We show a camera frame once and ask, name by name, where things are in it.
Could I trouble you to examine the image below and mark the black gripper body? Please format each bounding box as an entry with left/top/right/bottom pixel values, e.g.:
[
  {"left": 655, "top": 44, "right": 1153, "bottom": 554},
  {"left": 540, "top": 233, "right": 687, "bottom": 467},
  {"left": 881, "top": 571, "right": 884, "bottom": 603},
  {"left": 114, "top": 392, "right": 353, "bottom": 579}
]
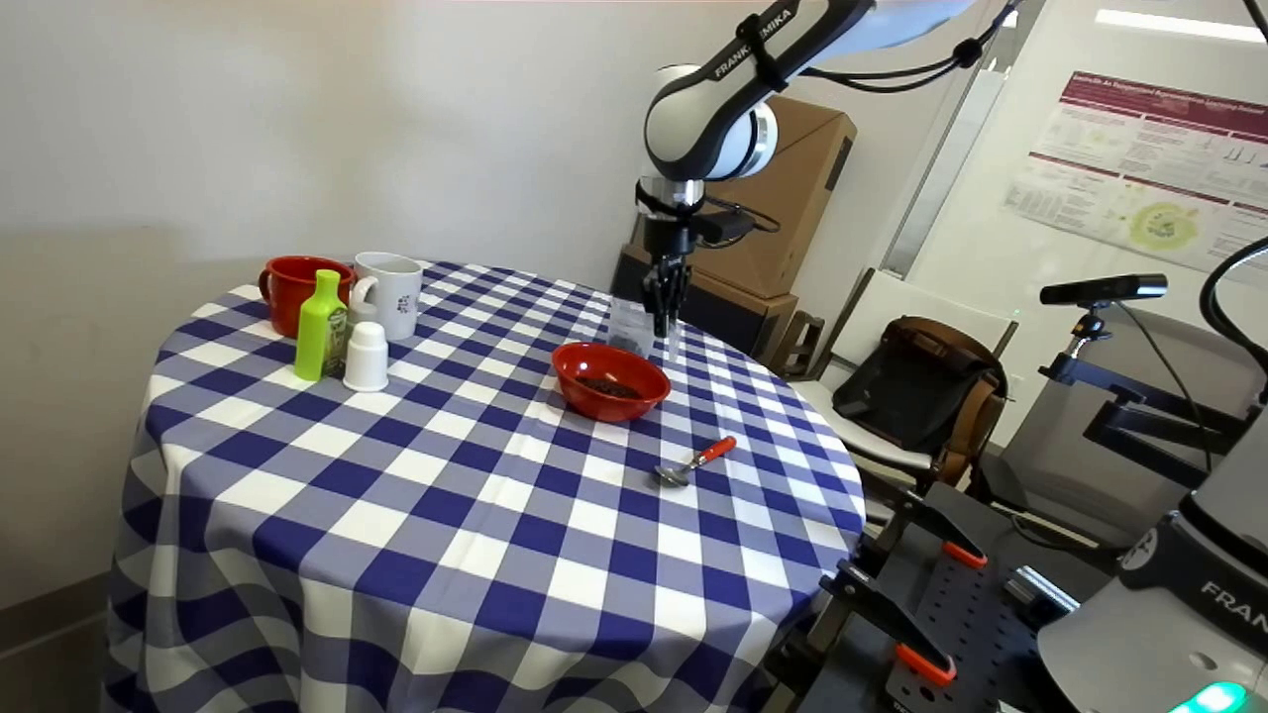
[{"left": 630, "top": 171, "right": 712, "bottom": 274}]

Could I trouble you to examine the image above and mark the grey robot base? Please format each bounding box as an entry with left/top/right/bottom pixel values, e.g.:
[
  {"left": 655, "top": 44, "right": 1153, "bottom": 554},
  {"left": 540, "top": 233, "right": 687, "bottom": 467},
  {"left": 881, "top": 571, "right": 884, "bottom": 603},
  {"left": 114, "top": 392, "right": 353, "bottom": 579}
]
[{"left": 1034, "top": 399, "right": 1268, "bottom": 713}]

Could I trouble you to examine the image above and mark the red bowl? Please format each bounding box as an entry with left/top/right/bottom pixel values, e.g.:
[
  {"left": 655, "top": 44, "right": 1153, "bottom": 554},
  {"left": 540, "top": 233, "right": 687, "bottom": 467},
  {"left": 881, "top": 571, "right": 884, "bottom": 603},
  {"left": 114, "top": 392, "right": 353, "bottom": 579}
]
[{"left": 551, "top": 337, "right": 673, "bottom": 429}]

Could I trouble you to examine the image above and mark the large brown cardboard box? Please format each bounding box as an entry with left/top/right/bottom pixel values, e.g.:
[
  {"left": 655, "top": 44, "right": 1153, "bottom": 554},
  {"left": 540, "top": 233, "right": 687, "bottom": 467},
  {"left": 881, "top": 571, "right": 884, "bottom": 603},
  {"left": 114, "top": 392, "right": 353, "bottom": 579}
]
[{"left": 621, "top": 89, "right": 859, "bottom": 306}]

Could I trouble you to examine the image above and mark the brown leather bag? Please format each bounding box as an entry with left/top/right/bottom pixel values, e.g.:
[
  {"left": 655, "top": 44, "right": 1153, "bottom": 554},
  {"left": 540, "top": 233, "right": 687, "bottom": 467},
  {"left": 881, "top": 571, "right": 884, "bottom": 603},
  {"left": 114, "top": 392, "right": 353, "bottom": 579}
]
[{"left": 828, "top": 314, "right": 1012, "bottom": 488}]

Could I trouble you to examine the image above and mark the white mug with print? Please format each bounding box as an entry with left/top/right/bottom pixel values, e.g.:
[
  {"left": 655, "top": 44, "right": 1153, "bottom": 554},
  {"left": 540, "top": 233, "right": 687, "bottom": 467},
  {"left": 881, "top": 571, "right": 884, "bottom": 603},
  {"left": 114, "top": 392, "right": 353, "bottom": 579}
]
[{"left": 345, "top": 254, "right": 433, "bottom": 347}]

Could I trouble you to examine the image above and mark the small white plastic bottle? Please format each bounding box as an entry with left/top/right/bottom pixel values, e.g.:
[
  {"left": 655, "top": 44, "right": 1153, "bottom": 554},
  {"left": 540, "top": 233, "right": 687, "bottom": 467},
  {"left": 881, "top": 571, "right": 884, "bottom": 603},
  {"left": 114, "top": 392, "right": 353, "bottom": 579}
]
[{"left": 341, "top": 318, "right": 395, "bottom": 397}]

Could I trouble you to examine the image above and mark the blue white checked tablecloth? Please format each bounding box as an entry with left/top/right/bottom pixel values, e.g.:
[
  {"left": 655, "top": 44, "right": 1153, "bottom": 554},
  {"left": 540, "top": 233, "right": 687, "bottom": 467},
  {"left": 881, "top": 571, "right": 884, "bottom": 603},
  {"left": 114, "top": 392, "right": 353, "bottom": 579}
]
[{"left": 98, "top": 254, "right": 872, "bottom": 713}]

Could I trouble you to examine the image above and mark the green plastic bottle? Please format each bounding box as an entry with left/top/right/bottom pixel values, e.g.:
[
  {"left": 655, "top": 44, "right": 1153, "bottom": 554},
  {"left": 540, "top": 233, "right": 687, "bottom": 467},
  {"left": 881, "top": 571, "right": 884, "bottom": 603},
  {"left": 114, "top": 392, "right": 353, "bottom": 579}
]
[{"left": 288, "top": 266, "right": 356, "bottom": 384}]

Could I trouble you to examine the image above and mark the red mug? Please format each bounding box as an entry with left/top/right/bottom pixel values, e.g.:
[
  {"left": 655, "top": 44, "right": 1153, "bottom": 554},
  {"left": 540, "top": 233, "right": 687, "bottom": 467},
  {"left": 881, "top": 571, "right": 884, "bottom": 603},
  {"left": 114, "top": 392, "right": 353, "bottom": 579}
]
[{"left": 254, "top": 254, "right": 363, "bottom": 339}]

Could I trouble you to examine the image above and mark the grey metal cabinet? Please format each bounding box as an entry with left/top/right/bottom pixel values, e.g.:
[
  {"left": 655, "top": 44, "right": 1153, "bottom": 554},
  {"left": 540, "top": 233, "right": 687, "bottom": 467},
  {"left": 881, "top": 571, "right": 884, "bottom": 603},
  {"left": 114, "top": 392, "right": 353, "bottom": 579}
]
[{"left": 986, "top": 308, "right": 1268, "bottom": 545}]

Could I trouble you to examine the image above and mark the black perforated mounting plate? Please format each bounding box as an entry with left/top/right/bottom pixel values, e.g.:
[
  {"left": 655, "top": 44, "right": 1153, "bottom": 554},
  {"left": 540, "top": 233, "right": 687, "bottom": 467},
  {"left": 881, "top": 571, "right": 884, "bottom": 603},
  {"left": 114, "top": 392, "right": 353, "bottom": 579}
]
[{"left": 777, "top": 480, "right": 1115, "bottom": 713}]

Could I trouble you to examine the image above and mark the white poster maroon header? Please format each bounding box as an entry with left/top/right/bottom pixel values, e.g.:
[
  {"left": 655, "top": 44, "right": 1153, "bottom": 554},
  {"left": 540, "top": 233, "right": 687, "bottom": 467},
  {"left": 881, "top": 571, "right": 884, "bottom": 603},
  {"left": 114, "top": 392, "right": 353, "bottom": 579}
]
[{"left": 1004, "top": 68, "right": 1268, "bottom": 281}]

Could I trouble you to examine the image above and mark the metal spoon orange handle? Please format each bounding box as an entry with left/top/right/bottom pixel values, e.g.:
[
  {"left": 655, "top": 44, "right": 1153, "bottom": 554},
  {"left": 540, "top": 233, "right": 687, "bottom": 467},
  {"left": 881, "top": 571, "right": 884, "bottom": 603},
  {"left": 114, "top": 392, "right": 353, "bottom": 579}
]
[{"left": 651, "top": 430, "right": 743, "bottom": 489}]

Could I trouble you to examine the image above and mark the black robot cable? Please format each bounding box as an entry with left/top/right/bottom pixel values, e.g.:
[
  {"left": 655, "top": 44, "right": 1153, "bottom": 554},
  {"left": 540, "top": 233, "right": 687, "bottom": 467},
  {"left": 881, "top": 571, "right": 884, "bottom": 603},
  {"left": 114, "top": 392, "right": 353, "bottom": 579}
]
[{"left": 795, "top": 0, "right": 1024, "bottom": 98}]

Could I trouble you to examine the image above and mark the orange handled black clamp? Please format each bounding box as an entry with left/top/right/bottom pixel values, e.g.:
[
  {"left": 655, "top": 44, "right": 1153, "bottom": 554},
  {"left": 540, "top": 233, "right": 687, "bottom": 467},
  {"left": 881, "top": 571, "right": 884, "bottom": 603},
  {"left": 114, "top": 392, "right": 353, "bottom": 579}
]
[
  {"left": 828, "top": 562, "right": 963, "bottom": 693},
  {"left": 896, "top": 488, "right": 995, "bottom": 572}
]

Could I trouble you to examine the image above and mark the black stereo camera bar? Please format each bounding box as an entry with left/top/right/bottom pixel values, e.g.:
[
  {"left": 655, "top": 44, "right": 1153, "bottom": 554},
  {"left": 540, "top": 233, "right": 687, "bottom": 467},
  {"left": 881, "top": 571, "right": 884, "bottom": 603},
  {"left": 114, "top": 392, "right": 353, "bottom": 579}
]
[{"left": 1038, "top": 270, "right": 1172, "bottom": 308}]

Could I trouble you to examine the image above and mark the blue black camera stand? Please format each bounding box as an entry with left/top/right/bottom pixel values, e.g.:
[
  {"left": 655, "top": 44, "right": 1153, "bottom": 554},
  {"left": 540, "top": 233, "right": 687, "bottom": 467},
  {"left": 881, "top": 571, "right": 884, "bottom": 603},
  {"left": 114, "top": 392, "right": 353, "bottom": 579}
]
[{"left": 1048, "top": 300, "right": 1260, "bottom": 488}]

